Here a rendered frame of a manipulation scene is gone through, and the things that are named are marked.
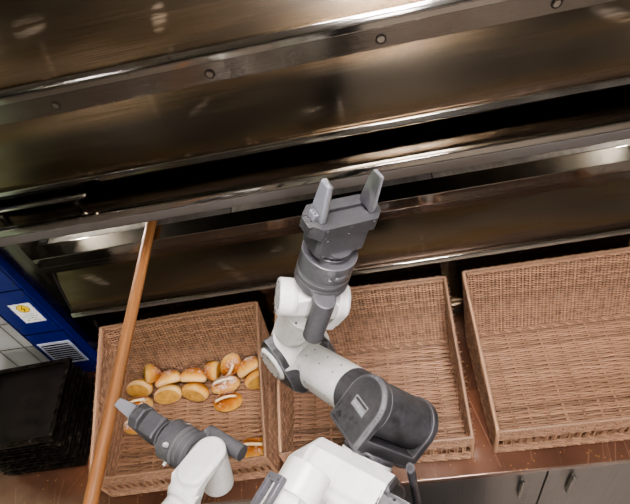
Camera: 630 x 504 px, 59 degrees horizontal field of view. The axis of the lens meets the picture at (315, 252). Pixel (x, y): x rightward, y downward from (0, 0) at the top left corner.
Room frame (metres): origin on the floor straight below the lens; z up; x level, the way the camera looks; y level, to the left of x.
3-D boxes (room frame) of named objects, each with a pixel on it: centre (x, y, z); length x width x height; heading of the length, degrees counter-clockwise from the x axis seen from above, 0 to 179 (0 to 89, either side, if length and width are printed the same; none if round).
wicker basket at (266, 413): (0.93, 0.53, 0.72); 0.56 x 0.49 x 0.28; 80
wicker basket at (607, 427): (0.71, -0.64, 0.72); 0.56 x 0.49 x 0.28; 79
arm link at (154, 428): (0.57, 0.42, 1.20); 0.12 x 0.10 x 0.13; 45
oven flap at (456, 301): (1.09, -0.08, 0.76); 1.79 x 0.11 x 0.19; 79
